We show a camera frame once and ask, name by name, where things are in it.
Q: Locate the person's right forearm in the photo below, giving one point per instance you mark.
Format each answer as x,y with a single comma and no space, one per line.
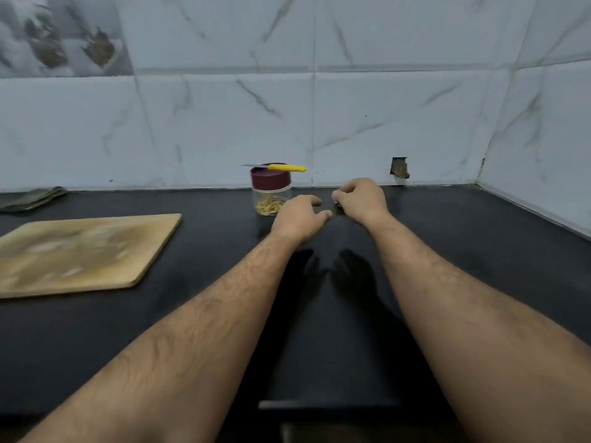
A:
499,336

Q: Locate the folded green cloth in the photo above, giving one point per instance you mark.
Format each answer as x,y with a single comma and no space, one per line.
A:
32,199

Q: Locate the decorative picture tiles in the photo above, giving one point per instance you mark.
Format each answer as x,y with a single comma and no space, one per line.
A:
60,32

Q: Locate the person's left forearm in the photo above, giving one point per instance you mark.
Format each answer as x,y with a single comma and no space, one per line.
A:
175,355

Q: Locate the black countertop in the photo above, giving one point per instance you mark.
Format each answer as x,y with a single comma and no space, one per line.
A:
517,272

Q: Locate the clear jar maroon lid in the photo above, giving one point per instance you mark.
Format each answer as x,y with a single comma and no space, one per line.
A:
271,193

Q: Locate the person's left hand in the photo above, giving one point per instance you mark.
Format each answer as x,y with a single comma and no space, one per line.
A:
299,220

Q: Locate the wooden cutting board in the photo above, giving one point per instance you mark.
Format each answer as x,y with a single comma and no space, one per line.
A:
83,253

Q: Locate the person's right hand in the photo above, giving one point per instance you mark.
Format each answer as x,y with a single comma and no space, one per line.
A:
364,202

